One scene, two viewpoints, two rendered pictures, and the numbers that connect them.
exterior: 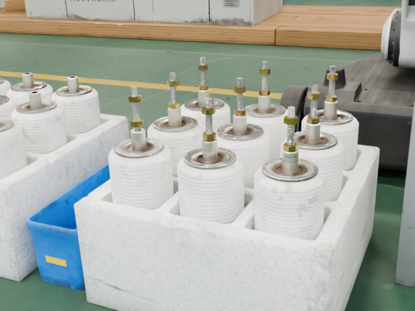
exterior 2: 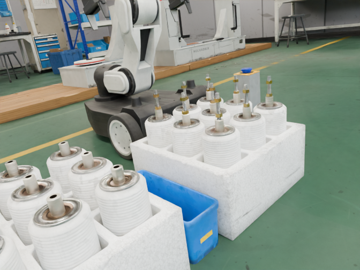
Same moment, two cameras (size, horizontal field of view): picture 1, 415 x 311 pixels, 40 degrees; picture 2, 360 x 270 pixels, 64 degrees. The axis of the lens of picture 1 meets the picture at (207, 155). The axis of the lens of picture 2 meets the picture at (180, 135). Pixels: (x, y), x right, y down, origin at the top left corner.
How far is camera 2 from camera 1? 98 cm
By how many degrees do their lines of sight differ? 61
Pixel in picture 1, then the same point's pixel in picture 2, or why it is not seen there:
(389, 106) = (169, 103)
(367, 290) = not seen: hidden behind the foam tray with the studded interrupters
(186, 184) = (257, 130)
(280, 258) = (295, 136)
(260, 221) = (276, 131)
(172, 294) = (267, 190)
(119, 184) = (233, 151)
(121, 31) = not seen: outside the picture
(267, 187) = (280, 111)
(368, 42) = (17, 114)
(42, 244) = (199, 232)
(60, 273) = (208, 244)
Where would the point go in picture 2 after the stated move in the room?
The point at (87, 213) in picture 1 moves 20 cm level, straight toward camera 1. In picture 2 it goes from (234, 176) to (327, 172)
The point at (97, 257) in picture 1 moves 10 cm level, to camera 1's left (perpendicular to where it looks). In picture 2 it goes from (238, 202) to (230, 229)
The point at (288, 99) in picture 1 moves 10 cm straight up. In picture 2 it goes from (128, 119) to (124, 95)
